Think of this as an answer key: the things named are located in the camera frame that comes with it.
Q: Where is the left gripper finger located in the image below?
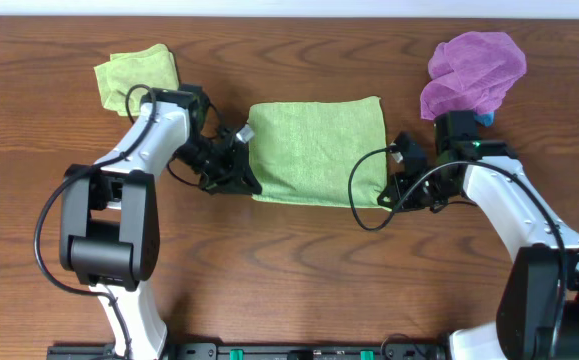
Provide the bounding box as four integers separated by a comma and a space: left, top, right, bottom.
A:
199, 182, 249, 195
236, 154, 262, 195

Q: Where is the purple cloth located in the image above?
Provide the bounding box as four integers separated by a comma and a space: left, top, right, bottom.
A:
420, 31, 527, 120

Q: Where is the blue cloth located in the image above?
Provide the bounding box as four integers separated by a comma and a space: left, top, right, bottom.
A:
475, 112, 495, 127

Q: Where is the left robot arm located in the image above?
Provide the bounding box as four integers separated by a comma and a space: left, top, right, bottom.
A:
59, 85, 262, 359

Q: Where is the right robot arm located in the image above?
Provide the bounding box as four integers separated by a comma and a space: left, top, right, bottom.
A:
378, 111, 579, 359

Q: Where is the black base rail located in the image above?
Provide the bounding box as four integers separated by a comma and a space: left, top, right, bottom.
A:
46, 341, 450, 360

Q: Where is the black cable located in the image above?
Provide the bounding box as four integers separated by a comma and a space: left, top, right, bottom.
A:
33, 83, 230, 360
347, 144, 570, 360

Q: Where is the green microfiber cloth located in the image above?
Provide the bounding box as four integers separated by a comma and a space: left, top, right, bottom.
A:
248, 96, 387, 208

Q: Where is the left black cable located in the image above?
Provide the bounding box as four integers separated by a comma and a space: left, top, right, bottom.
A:
33, 83, 230, 360

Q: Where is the folded green cloth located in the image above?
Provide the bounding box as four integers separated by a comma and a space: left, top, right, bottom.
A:
94, 44, 180, 116

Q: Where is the right black cable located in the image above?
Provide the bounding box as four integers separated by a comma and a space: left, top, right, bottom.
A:
347, 144, 570, 360

